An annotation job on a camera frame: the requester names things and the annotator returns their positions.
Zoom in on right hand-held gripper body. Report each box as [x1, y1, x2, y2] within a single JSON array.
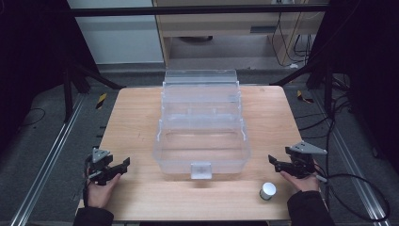
[[283, 140, 328, 180]]

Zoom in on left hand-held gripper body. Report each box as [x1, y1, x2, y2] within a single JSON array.
[[85, 147, 115, 186]]

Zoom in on person's right hand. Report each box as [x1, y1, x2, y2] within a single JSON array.
[[279, 169, 322, 193]]

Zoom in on person's left hand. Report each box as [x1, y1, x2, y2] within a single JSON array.
[[86, 171, 122, 210]]

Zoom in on small white cylinder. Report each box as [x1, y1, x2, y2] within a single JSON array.
[[259, 182, 278, 202]]

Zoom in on yellow black striped tape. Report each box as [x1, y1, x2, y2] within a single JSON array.
[[295, 89, 315, 105], [95, 92, 108, 110]]

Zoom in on clear plastic tiered storage box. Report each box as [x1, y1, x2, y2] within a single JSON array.
[[152, 68, 252, 181]]

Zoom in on black metal stand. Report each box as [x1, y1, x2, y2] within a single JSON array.
[[268, 56, 335, 118], [61, 57, 127, 124]]

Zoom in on black curtain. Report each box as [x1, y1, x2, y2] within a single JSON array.
[[309, 0, 399, 175], [0, 0, 101, 154]]

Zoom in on white cabinet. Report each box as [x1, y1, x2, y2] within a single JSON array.
[[66, 0, 166, 66]]

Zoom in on light wooden desk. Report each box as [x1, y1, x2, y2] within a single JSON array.
[[152, 0, 329, 68]]

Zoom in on black horizontal bar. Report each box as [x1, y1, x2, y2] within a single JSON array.
[[66, 3, 331, 18]]

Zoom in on black floor cables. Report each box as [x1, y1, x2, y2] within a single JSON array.
[[294, 90, 357, 140]]

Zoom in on aluminium floor rail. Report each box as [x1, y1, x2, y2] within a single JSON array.
[[311, 89, 391, 226], [8, 93, 87, 226]]

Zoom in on right hand-held gripper cable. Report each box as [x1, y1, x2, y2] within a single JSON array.
[[314, 173, 391, 222]]

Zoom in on thin black floor cable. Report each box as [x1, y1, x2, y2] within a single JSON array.
[[18, 107, 47, 128]]

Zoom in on bundle of black desk cables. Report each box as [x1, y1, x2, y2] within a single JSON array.
[[270, 11, 316, 70]]

